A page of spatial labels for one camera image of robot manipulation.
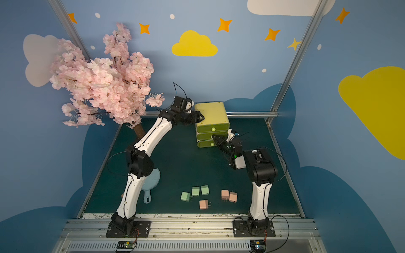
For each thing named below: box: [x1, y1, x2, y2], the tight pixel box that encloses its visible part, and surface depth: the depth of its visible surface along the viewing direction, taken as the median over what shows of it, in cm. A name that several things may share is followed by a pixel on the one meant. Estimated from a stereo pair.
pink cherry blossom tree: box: [49, 23, 165, 143], surface depth 67 cm
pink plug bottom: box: [199, 199, 212, 210], surface depth 82 cm
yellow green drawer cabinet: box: [194, 101, 230, 148], surface depth 97 cm
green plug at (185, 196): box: [180, 191, 194, 202], surface depth 84 cm
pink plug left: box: [220, 189, 230, 203], surface depth 86 cm
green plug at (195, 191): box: [191, 186, 200, 197], surface depth 86 cm
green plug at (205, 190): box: [200, 184, 210, 196], surface depth 87 cm
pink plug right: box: [228, 189, 238, 203], surface depth 85 cm
